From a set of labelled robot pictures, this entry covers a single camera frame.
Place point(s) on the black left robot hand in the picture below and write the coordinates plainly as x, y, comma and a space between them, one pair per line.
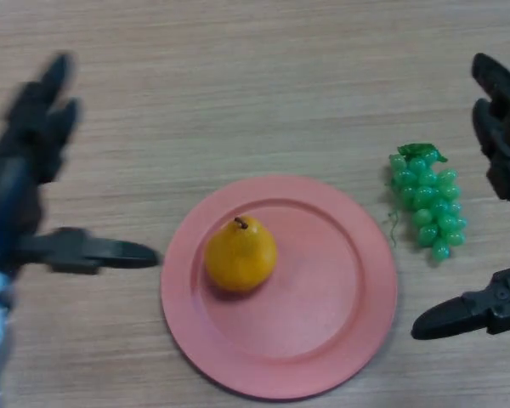
21, 187

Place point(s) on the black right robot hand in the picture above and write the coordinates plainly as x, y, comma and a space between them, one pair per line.
501, 136

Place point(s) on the yellow pear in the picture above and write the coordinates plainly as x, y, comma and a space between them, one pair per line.
240, 257

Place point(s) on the pink round plate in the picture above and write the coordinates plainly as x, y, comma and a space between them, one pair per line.
278, 287

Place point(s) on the green grape bunch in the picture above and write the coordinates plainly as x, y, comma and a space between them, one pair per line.
429, 204

